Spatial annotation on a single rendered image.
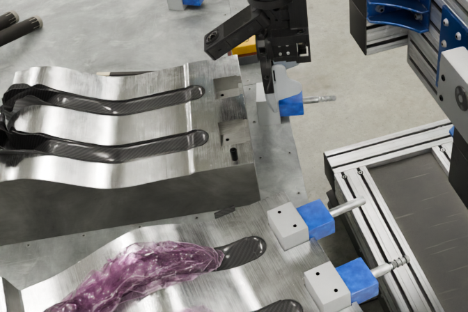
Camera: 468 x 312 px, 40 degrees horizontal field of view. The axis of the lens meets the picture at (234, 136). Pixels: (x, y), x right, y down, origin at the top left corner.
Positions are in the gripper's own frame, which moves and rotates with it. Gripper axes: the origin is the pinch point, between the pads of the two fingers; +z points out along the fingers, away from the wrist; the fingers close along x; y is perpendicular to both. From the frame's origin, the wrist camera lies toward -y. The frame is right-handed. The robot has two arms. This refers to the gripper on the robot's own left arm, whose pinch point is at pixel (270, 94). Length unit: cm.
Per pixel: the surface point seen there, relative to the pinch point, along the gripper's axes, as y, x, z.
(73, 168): -27.9, -19.7, -6.0
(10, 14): -58, 38, 2
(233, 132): -5.6, -10.4, -1.8
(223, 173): -6.6, -20.2, -3.1
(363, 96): 25, 95, 85
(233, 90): -5.9, 0.0, -1.7
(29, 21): -52, 33, 2
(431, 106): 47, 87, 85
